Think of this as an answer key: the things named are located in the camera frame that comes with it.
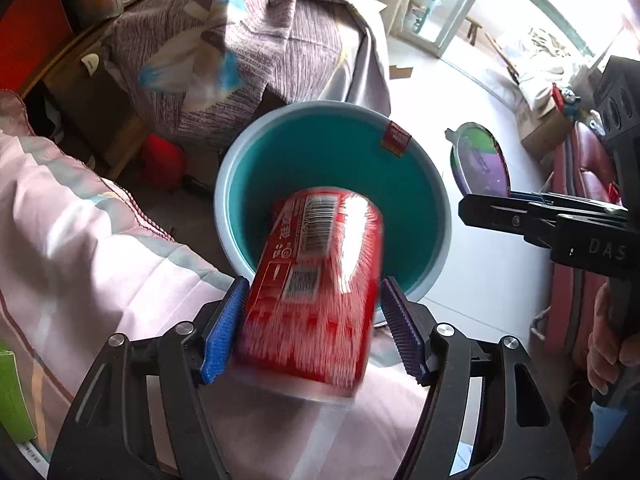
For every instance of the white cloth pile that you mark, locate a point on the white cloth pile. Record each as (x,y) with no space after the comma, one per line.
(545,55)

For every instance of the round purple green plate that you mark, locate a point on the round purple green plate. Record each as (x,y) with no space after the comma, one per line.
(480,157)

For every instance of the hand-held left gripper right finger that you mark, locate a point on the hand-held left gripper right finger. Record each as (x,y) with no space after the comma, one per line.
(402,330)

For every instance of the person's right hand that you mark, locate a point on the person's right hand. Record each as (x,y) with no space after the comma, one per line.
(602,345)

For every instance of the cardboard scrap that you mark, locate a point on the cardboard scrap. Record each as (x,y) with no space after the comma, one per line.
(400,72)

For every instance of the red leather chair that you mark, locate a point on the red leather chair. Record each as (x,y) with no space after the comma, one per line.
(585,160)

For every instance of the cardboard box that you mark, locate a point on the cardboard box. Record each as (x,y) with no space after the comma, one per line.
(542,127)

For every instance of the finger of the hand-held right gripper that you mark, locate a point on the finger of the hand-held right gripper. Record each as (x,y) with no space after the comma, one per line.
(495,212)
(580,205)

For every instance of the red soda can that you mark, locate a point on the red soda can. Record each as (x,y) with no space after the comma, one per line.
(310,305)

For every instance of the red plastic object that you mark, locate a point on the red plastic object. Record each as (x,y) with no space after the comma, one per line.
(162,160)

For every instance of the teal plastic bucket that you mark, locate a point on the teal plastic bucket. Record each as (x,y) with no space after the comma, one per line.
(325,160)

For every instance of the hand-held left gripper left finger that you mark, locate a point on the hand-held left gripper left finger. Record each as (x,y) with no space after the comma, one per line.
(222,330)

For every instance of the small wooden stool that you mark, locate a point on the small wooden stool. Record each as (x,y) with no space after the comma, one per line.
(474,30)

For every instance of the green white medicine box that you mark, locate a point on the green white medicine box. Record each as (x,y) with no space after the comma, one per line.
(15,390)

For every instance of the glass sliding door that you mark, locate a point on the glass sliding door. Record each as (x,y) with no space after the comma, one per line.
(460,5)

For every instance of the pink striped blanket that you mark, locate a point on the pink striped blanket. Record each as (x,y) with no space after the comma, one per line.
(100,260)

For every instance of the wooden cabinet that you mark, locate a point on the wooden cabinet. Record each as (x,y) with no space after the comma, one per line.
(100,105)

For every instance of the red board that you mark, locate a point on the red board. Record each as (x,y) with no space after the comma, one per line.
(30,15)

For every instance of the purple patterned blanket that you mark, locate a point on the purple patterned blanket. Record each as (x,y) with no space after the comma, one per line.
(280,50)

